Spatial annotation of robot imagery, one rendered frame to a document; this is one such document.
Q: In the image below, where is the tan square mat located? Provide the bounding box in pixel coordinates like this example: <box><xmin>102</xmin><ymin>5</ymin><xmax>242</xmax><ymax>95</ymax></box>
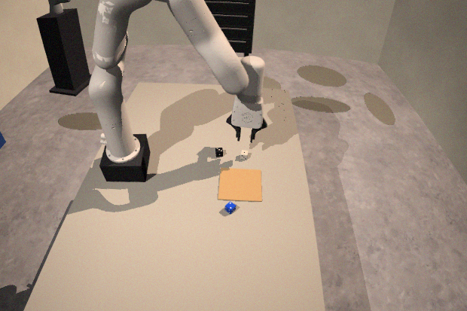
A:
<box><xmin>218</xmin><ymin>168</ymin><xmax>262</xmax><ymax>202</ymax></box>

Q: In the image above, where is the blue die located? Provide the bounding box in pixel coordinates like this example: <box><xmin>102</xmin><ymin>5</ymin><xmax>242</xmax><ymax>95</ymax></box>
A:
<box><xmin>225</xmin><ymin>202</ymin><xmax>236</xmax><ymax>214</ymax></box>

